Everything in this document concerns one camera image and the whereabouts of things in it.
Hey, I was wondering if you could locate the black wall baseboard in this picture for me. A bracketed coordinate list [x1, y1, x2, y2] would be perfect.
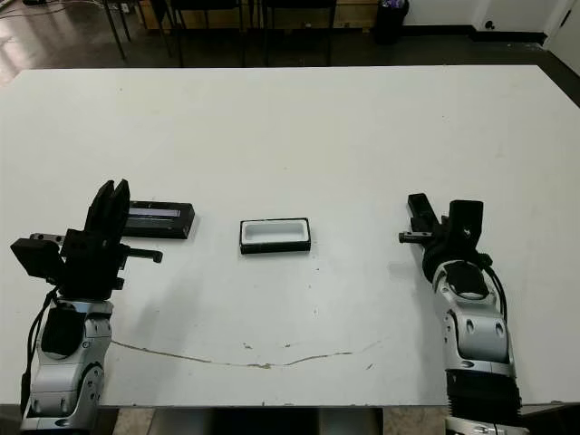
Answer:
[402, 24, 545, 45]

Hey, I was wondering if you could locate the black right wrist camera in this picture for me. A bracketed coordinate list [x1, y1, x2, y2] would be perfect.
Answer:
[448, 198, 486, 248]

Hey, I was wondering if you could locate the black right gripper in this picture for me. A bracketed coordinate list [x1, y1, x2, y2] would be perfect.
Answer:
[398, 216, 493, 278]

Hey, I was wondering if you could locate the black trash bin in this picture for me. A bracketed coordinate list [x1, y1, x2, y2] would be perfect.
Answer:
[373, 0, 411, 45]

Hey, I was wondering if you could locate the black box lid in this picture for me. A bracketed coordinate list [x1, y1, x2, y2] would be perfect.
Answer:
[121, 198, 196, 240]

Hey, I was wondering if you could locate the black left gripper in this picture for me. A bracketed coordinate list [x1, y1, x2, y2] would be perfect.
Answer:
[30, 179, 164, 300]

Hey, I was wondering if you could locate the white door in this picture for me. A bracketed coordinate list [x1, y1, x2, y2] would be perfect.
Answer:
[543, 0, 580, 78]

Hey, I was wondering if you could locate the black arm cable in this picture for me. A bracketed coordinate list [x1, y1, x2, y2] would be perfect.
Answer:
[479, 257, 507, 318]
[20, 287, 60, 409]

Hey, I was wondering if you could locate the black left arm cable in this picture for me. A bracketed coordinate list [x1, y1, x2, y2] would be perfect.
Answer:
[20, 287, 60, 409]

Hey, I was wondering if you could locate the black metal table leg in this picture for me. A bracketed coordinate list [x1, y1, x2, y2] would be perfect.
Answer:
[102, 0, 127, 61]

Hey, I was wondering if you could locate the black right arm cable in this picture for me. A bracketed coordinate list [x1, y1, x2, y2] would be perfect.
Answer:
[479, 257, 507, 318]

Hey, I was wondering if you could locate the dark grey robot body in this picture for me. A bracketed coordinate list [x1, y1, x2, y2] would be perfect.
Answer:
[153, 406, 384, 435]

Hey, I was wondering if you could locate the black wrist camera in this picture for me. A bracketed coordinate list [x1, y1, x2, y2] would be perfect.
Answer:
[9, 238, 69, 285]
[448, 198, 486, 248]

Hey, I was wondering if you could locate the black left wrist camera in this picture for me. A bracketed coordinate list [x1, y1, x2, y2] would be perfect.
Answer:
[9, 238, 69, 285]

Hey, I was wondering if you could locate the black box with white insert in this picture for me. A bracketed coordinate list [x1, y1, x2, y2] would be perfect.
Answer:
[238, 217, 313, 256]

